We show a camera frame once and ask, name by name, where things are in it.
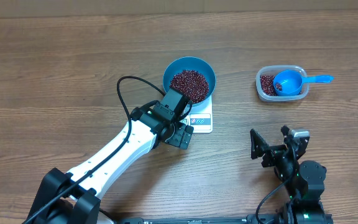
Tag blue plastic measuring scoop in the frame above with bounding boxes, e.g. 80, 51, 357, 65
273, 70, 334, 96

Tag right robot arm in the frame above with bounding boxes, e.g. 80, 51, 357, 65
247, 126, 333, 224

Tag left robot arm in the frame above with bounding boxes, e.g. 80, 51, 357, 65
25, 100, 193, 223

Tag white digital kitchen scale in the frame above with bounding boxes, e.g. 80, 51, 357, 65
181, 96, 213, 134

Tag blue metal bowl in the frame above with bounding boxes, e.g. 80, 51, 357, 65
163, 57, 216, 106

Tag red adzuki beans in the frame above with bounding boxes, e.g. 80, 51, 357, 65
169, 70, 209, 103

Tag clear plastic food container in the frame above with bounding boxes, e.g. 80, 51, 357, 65
255, 65, 310, 103

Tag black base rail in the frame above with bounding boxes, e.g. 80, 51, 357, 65
117, 214, 334, 224

